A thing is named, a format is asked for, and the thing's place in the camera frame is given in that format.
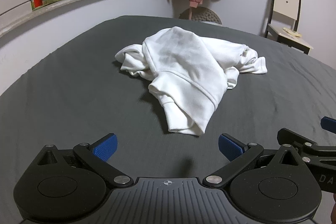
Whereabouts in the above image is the yellow cloth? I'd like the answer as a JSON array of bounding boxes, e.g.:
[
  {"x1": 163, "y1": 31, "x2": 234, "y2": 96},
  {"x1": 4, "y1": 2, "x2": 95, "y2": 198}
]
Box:
[{"x1": 283, "y1": 27, "x2": 302, "y2": 38}]

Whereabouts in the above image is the round studded stool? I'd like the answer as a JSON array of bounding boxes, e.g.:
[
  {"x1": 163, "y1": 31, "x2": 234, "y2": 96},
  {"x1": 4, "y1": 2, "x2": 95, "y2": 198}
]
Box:
[{"x1": 178, "y1": 7, "x2": 222, "y2": 25}]

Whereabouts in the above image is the cream black chair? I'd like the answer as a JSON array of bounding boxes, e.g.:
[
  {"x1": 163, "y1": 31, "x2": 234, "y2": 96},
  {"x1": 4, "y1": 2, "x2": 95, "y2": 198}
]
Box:
[{"x1": 264, "y1": 0, "x2": 314, "y2": 55}]

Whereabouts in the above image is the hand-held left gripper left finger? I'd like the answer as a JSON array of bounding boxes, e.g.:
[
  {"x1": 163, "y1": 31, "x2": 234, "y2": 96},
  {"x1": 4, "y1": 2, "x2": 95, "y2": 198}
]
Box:
[{"x1": 37, "y1": 133, "x2": 134, "y2": 188}]

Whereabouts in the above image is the white sweatshirt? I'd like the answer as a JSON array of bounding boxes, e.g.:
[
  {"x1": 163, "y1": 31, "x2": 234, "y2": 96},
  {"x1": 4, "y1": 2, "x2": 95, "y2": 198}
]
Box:
[{"x1": 114, "y1": 26, "x2": 268, "y2": 136}]

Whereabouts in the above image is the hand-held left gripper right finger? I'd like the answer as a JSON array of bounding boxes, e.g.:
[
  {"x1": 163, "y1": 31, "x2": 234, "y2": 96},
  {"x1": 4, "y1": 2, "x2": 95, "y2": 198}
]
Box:
[{"x1": 203, "y1": 133, "x2": 302, "y2": 189}]

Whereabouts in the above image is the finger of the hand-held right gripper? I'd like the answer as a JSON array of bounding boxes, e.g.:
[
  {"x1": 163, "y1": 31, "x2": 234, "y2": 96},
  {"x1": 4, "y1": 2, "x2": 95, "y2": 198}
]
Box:
[
  {"x1": 277, "y1": 128, "x2": 336, "y2": 163},
  {"x1": 321, "y1": 116, "x2": 336, "y2": 133}
]

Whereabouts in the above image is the white cabinet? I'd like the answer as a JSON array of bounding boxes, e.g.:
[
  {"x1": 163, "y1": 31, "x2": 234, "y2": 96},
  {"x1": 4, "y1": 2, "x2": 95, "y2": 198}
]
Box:
[{"x1": 0, "y1": 0, "x2": 33, "y2": 26}]

